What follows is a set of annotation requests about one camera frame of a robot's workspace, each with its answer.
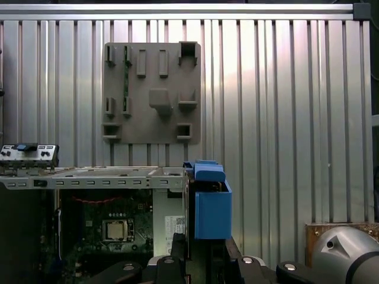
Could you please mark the black PC case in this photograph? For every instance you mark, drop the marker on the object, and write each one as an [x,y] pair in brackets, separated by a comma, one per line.
[89,183]

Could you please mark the silver front port panel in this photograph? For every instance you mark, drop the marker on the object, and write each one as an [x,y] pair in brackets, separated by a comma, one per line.
[35,155]

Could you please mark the silver CPU in socket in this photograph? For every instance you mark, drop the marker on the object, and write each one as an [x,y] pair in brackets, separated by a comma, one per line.
[117,230]

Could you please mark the hard disk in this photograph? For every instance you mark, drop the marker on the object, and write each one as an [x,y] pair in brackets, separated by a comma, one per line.
[213,216]

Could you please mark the grey power supply unit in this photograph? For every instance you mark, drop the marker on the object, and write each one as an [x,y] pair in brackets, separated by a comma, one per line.
[160,213]

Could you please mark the green motherboard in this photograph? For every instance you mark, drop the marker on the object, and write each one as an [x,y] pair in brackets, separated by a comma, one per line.
[89,213]

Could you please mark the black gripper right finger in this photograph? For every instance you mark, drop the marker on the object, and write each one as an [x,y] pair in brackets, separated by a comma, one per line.
[245,272]

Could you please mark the grey parts rack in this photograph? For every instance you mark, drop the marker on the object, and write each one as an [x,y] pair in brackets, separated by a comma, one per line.
[148,130]

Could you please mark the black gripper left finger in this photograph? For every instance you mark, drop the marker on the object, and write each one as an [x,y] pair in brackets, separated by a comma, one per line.
[171,272]

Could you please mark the brown square base plate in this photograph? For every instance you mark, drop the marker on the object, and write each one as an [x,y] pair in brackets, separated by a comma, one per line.
[310,239]

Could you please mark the green RAM stick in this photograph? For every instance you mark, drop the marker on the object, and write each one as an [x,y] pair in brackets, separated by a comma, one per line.
[126,80]

